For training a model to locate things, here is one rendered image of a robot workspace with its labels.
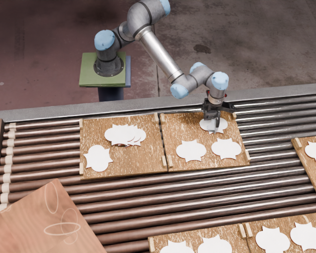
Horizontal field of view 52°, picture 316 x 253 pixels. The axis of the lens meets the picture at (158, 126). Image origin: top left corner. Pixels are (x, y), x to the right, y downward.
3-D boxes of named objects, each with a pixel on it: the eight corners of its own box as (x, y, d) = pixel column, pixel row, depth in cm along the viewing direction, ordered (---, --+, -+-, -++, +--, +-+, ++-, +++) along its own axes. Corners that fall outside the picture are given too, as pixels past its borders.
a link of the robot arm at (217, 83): (219, 67, 149) (233, 77, 145) (215, 84, 158) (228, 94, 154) (207, 75, 146) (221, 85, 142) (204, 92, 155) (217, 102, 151)
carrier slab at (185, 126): (159, 116, 178) (159, 114, 177) (231, 111, 183) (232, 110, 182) (168, 172, 158) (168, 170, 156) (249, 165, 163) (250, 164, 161)
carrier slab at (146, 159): (80, 121, 173) (80, 119, 172) (156, 115, 178) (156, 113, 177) (80, 180, 152) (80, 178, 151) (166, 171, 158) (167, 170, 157)
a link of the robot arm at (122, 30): (105, 34, 195) (140, -3, 146) (124, 24, 201) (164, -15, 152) (116, 52, 198) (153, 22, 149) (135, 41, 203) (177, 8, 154)
